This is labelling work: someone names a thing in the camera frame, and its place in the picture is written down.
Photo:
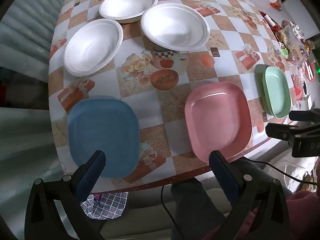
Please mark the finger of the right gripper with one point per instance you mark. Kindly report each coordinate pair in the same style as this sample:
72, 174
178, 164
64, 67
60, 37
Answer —
312, 115
293, 133

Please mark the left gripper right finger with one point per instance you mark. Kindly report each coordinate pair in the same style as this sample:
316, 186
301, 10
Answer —
228, 177

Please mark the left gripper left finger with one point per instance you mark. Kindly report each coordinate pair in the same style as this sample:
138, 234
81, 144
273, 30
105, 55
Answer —
88, 174

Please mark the green square plate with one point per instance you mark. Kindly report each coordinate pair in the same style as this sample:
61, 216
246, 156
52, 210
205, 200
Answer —
274, 90

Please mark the pink square plate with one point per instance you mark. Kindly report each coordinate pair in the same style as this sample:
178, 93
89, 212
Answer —
218, 119

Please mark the checkered blue cloth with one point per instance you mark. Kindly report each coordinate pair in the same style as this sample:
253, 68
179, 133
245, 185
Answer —
105, 206

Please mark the patterned checkered tablecloth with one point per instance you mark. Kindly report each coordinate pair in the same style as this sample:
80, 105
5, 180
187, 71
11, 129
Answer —
156, 85

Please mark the blue square plate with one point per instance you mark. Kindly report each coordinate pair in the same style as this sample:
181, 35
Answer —
109, 125

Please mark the white paper bowl back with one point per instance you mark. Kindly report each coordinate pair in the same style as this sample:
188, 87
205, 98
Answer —
125, 11

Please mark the white paper bowl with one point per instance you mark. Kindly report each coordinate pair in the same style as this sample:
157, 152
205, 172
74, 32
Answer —
175, 26
125, 11
93, 47

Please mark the pale green curtain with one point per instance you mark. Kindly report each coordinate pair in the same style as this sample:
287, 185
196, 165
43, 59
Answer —
27, 146

